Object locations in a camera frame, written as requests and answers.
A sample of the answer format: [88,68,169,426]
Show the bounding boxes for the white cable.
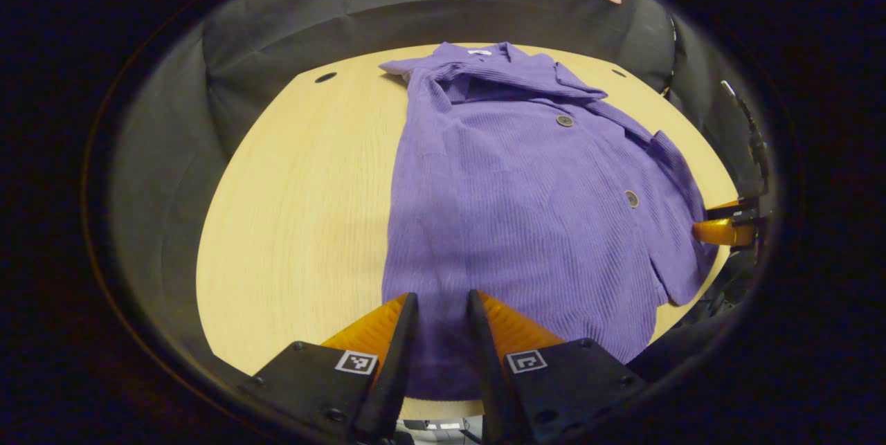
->
[661,15,677,97]

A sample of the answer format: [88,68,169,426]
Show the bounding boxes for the purple corduroy shirt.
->
[379,42,721,401]

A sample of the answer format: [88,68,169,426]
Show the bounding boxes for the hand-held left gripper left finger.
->
[239,293,419,442]

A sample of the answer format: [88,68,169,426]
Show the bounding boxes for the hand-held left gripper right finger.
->
[466,289,648,444]

